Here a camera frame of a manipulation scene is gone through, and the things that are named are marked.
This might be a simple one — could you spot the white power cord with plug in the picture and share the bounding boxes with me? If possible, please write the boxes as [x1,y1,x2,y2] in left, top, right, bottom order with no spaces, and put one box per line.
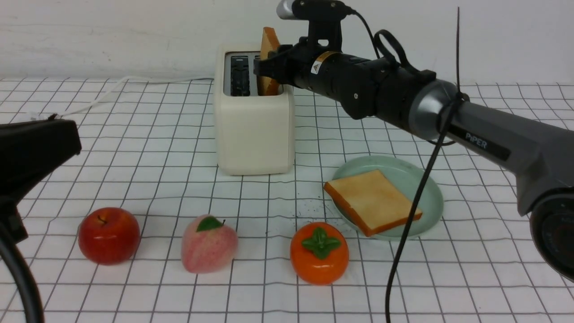
[31,76,214,121]

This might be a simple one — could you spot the cream white toaster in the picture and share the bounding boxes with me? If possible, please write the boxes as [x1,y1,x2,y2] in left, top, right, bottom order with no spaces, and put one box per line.
[213,43,295,175]

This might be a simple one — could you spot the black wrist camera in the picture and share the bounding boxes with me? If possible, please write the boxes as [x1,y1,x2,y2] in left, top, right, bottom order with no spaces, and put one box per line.
[275,0,354,52]

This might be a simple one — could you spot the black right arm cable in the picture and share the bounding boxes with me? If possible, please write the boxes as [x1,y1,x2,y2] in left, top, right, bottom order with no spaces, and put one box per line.
[348,7,469,323]

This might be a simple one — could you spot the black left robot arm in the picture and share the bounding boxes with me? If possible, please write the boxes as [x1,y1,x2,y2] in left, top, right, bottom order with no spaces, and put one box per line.
[0,117,82,243]

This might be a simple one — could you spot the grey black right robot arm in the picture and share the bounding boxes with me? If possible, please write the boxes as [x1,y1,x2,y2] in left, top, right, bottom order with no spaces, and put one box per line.
[254,31,574,280]

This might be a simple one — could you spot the light green plate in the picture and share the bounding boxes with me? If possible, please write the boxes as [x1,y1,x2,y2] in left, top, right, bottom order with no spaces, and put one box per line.
[325,155,424,241]

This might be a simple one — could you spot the pink peach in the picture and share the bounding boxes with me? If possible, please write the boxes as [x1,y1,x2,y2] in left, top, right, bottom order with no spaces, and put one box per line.
[181,214,239,274]

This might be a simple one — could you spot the toast slice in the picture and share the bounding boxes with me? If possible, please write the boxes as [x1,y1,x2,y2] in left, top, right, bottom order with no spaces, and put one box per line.
[323,169,413,237]
[257,26,280,96]

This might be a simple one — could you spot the orange persimmon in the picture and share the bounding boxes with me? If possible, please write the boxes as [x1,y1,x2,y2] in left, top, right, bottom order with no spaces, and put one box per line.
[290,222,350,285]

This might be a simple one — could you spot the red apple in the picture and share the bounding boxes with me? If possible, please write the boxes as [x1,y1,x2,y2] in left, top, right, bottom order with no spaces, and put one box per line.
[78,207,141,266]

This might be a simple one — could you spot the white checkered tablecloth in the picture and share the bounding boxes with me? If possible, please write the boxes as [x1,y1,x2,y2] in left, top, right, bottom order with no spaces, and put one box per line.
[20,80,573,323]

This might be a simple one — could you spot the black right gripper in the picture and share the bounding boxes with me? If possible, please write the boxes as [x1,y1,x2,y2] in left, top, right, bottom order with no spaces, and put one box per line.
[253,43,359,108]

